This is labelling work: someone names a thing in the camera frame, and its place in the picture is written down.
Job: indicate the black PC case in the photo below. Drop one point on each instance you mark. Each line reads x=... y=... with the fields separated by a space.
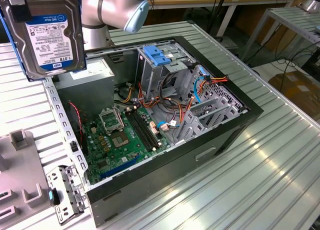
x=175 y=170

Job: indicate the grey parts rack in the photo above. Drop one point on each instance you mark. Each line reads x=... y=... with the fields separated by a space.
x=22 y=170

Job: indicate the brown cardboard under table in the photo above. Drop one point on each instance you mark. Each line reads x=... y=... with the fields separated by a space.
x=282 y=37

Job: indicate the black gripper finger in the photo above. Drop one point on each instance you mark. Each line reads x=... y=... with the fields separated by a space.
x=21 y=13

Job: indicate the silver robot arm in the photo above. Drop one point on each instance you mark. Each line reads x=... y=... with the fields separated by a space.
x=112 y=5

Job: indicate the grey power supply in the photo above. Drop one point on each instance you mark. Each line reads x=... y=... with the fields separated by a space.
x=85 y=97

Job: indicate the blue plastic drive latch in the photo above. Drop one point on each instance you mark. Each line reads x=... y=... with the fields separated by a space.
x=156 y=56

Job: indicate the blue expansion slot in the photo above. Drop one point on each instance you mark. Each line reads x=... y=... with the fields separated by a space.
x=120 y=167

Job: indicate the black latch with blue tab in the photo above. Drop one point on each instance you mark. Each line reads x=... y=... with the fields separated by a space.
x=55 y=197

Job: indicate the large cardboard box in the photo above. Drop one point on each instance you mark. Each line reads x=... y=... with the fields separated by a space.
x=300 y=87

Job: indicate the white flat panel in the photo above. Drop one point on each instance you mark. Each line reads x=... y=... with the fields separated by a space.
x=270 y=70

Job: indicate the black RAM slot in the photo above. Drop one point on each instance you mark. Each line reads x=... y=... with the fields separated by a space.
x=148 y=128
x=137 y=130
x=145 y=129
x=141 y=129

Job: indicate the black case fan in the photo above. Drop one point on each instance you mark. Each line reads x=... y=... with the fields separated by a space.
x=85 y=142

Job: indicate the black chipset chip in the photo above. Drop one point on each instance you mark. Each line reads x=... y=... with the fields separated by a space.
x=101 y=164

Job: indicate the metal slat side table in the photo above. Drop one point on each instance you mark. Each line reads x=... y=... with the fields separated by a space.
x=295 y=20

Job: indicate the grey metal drive cage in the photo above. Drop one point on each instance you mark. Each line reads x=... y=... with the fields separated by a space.
x=152 y=75

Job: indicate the green motherboard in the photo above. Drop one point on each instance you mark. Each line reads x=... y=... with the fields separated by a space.
x=130 y=150

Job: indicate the hard disk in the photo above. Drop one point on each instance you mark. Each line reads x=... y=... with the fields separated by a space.
x=50 y=40

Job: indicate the metal expansion slot retainer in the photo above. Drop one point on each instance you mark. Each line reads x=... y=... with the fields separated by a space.
x=62 y=216

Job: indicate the grey metal disk bay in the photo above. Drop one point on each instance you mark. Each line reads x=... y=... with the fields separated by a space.
x=212 y=120

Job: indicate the beige board connector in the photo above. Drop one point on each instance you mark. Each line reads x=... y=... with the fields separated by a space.
x=154 y=128

